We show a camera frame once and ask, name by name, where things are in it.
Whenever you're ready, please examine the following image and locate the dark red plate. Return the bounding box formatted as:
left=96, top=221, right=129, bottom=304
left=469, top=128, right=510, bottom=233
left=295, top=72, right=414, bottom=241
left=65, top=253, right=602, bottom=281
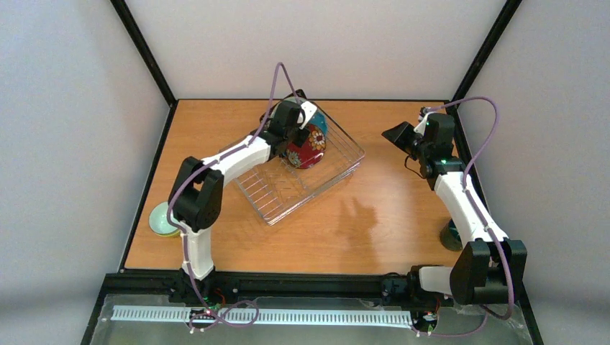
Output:
left=286, top=124, right=327, bottom=169

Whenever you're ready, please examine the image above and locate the blue polka dot plate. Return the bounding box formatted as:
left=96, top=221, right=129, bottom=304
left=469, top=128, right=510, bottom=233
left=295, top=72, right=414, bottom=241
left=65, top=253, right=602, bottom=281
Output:
left=308, top=109, right=328, bottom=136

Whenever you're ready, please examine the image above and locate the wire metal dish rack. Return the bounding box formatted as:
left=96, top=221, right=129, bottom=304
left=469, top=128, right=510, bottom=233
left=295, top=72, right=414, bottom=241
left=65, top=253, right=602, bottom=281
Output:
left=235, top=109, right=365, bottom=225

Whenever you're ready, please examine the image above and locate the dark green cup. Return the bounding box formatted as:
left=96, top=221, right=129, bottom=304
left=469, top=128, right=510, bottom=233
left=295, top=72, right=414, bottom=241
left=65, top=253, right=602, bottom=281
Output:
left=439, top=219, right=463, bottom=252

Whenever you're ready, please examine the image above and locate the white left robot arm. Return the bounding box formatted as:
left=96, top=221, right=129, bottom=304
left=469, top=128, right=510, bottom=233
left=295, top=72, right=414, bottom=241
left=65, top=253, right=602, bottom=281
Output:
left=166, top=100, right=317, bottom=280

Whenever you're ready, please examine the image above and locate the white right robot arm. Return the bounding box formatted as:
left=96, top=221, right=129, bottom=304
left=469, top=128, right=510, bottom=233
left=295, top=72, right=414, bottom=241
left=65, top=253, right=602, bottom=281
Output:
left=382, top=113, right=527, bottom=305

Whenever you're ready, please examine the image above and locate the green yellow small bowl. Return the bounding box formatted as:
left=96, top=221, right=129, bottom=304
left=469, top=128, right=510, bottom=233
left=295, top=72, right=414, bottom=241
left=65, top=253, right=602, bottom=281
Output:
left=148, top=201, right=181, bottom=237

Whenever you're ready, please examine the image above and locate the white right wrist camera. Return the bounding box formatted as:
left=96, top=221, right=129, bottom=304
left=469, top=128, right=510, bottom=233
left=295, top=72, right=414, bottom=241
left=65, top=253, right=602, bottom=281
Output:
left=414, top=107, right=433, bottom=136

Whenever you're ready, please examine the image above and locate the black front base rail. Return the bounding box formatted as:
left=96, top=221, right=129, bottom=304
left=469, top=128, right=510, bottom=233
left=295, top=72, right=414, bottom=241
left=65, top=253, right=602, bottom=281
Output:
left=82, top=270, right=543, bottom=344

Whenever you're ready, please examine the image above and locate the black frame post right rear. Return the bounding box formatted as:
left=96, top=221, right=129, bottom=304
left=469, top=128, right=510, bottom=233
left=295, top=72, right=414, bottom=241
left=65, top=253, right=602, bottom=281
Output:
left=451, top=0, right=522, bottom=101

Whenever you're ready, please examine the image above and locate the black frame post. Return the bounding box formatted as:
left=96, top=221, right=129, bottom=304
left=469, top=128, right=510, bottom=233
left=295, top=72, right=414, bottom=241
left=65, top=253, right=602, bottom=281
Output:
left=451, top=0, right=522, bottom=101
left=110, top=0, right=177, bottom=107

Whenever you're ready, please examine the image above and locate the black frame post left rear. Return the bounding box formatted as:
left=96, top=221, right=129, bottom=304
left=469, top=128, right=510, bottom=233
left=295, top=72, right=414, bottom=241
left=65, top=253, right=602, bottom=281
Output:
left=110, top=0, right=177, bottom=107

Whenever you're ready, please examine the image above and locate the white slotted cable duct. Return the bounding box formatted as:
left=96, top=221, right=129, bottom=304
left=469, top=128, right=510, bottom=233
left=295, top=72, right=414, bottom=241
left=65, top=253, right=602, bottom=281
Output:
left=110, top=305, right=412, bottom=328

